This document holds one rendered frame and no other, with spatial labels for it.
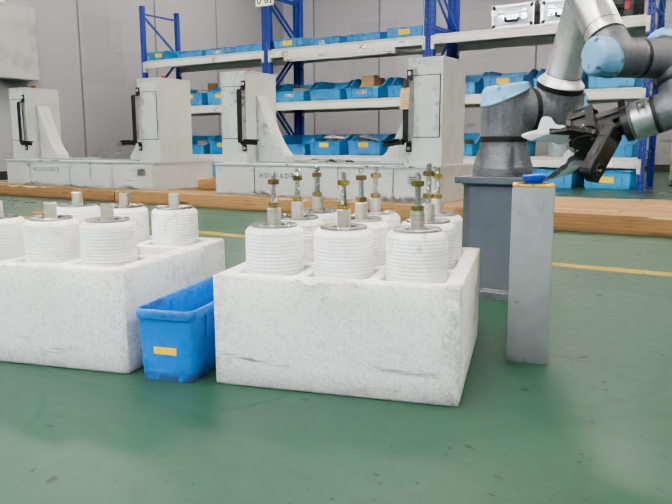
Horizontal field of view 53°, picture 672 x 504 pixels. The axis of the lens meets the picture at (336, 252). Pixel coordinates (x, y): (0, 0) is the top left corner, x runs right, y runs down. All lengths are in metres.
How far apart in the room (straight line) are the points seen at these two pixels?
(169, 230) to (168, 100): 3.26
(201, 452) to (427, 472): 0.28
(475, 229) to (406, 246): 0.73
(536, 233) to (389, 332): 0.34
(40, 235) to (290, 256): 0.46
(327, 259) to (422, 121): 2.47
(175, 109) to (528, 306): 3.72
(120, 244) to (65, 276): 0.10
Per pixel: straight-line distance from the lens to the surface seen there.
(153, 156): 4.62
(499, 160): 1.71
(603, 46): 1.40
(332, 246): 1.04
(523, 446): 0.94
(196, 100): 7.92
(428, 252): 1.02
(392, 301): 1.00
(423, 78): 3.48
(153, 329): 1.15
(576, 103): 1.81
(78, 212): 1.55
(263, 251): 1.08
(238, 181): 4.05
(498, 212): 1.71
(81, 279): 1.22
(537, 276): 1.22
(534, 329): 1.24
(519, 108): 1.74
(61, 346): 1.27
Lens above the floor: 0.39
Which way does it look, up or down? 9 degrees down
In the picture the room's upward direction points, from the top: straight up
